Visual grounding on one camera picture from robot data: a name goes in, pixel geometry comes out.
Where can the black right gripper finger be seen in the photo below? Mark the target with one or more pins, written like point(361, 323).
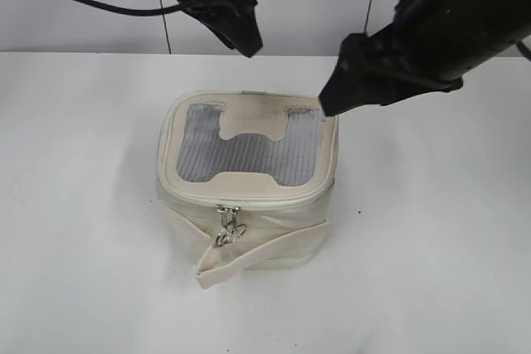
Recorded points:
point(370, 90)
point(335, 97)

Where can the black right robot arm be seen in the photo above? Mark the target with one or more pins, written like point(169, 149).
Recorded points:
point(428, 47)

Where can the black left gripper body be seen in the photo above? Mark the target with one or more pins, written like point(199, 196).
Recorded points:
point(233, 12)

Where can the cream fabric zipper bag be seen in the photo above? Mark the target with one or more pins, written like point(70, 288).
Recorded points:
point(246, 180)

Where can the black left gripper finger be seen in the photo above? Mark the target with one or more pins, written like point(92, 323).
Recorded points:
point(219, 25)
point(246, 36)

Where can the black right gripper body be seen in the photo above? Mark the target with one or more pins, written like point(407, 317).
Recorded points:
point(368, 56)

